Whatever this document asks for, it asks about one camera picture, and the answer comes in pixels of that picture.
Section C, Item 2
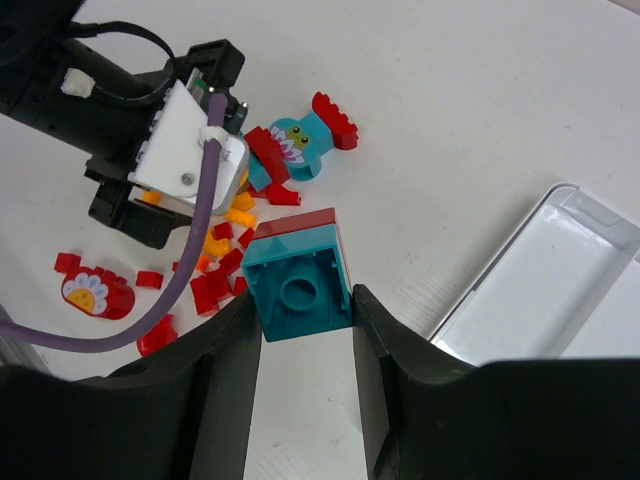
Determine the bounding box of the small red brick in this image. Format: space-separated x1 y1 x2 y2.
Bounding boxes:
54 252 82 274

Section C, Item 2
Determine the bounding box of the red slope brick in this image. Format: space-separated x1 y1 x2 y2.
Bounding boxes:
266 183 301 206

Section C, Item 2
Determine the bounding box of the white divided tray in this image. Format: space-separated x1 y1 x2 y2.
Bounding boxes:
430 183 639 365

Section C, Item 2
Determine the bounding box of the red arch brick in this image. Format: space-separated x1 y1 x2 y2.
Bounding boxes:
311 92 359 151

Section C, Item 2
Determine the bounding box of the teal frog printed brick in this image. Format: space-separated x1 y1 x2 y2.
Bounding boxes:
269 112 334 182

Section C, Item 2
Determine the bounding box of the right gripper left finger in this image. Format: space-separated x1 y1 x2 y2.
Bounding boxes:
1 294 262 479

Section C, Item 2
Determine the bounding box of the red brick on frog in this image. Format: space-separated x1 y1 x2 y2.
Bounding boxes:
243 127 290 192

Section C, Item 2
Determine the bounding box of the teal and red square brick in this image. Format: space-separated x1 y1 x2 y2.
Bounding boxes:
241 208 353 342

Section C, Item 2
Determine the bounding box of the red flower printed brick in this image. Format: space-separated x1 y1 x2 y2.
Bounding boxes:
61 266 136 321

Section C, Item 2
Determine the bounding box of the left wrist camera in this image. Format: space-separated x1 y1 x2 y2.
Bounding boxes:
128 81 250 215

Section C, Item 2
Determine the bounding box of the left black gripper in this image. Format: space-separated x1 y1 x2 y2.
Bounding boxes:
1 1 245 249

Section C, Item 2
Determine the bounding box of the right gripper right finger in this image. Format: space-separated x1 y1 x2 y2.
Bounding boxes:
352 285 639 479

